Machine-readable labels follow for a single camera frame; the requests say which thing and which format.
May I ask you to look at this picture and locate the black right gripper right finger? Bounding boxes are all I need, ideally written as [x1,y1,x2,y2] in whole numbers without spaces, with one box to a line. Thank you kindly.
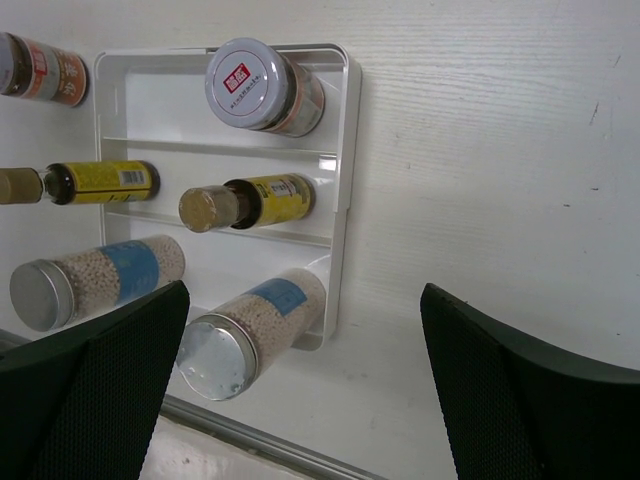
[420,283,639,479]

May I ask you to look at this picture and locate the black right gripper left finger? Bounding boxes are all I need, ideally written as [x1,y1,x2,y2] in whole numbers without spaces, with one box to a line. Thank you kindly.
[1,281,190,479]

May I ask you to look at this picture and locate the white can beige label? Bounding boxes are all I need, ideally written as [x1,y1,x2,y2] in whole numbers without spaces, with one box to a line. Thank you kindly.
[9,235,186,332]

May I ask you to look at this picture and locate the white can blue label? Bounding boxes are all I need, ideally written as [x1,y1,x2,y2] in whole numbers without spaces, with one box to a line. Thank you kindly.
[176,267,327,401]

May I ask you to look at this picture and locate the yellow bottle tan cap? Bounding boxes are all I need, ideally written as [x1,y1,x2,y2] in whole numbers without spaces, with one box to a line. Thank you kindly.
[1,161,161,206]

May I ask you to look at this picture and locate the yellow bottle brown cap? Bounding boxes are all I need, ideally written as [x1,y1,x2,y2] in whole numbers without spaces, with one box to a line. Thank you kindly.
[179,174,316,233]

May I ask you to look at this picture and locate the pink spice jar white lid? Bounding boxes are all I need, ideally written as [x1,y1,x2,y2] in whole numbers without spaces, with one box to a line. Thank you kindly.
[1,32,90,108]

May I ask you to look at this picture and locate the brown spice jar white lid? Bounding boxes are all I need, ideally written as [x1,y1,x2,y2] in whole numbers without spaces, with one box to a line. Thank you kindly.
[205,38,325,138]

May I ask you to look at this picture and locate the white stepped organizer tray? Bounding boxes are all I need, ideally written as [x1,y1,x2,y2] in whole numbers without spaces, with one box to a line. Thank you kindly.
[93,44,361,351]

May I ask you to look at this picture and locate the aluminium front rail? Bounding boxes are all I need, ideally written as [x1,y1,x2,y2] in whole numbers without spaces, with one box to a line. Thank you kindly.
[0,327,391,480]

